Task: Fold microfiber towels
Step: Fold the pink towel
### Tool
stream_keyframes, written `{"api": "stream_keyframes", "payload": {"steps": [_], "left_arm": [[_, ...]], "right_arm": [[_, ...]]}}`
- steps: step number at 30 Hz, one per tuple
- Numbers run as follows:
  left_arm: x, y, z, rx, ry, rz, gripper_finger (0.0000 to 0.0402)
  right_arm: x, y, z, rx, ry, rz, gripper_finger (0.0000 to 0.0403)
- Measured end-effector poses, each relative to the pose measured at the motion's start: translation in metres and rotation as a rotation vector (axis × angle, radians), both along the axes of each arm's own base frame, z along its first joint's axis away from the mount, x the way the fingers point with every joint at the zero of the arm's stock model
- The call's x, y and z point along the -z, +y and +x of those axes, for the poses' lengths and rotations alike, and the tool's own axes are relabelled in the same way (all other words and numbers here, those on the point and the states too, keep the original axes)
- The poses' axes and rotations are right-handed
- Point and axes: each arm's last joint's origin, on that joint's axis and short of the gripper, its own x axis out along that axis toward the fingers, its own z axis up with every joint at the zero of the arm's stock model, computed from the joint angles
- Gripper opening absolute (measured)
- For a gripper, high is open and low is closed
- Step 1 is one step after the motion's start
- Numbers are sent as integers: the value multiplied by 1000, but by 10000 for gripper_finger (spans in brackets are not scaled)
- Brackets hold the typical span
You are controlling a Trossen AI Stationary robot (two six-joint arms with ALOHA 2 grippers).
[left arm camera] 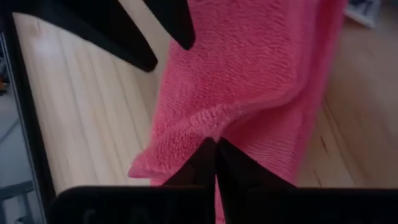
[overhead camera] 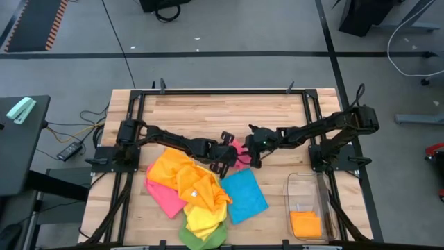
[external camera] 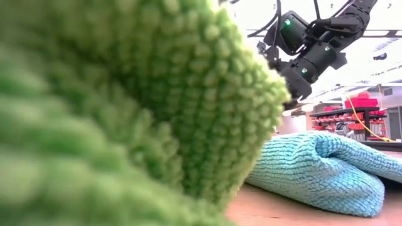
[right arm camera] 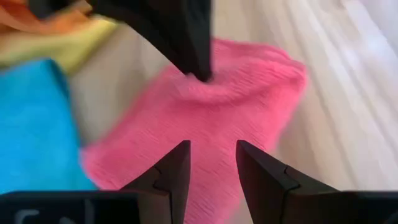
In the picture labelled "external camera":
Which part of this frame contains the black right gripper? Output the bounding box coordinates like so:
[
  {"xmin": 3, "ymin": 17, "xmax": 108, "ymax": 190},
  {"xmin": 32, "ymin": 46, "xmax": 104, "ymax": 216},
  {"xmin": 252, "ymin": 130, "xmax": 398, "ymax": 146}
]
[{"xmin": 278, "ymin": 58, "xmax": 318, "ymax": 100}]

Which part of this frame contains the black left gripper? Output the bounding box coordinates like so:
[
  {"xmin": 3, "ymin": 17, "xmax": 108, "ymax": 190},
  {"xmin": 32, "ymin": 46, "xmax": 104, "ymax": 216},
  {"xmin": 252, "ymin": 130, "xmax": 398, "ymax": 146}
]
[{"xmin": 263, "ymin": 11, "xmax": 310, "ymax": 56}]

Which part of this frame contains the blue microfiber towel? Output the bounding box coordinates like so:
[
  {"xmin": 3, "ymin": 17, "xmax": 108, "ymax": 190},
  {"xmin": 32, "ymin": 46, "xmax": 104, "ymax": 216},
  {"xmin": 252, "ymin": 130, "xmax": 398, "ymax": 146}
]
[{"xmin": 245, "ymin": 131, "xmax": 402, "ymax": 218}]

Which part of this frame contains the green microfiber towel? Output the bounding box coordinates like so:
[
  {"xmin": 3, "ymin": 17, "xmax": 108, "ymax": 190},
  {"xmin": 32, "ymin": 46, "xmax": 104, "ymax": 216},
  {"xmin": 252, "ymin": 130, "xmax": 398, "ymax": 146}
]
[{"xmin": 0, "ymin": 0, "xmax": 291, "ymax": 226}]

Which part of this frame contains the black shelf with red bins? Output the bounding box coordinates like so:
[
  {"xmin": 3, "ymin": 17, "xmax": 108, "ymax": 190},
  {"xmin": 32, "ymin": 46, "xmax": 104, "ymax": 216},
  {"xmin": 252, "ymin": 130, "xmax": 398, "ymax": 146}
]
[{"xmin": 309, "ymin": 105, "xmax": 388, "ymax": 142}]

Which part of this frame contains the black overhead beam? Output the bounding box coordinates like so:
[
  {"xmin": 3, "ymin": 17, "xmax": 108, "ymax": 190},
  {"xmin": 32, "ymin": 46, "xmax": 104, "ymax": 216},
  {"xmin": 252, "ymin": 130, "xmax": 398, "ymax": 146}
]
[{"xmin": 244, "ymin": 29, "xmax": 402, "ymax": 39}]

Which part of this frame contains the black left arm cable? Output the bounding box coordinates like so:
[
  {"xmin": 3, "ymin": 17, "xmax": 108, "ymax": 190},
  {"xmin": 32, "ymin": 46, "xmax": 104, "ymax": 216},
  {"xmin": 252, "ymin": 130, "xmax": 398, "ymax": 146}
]
[{"xmin": 247, "ymin": 0, "xmax": 283, "ymax": 38}]

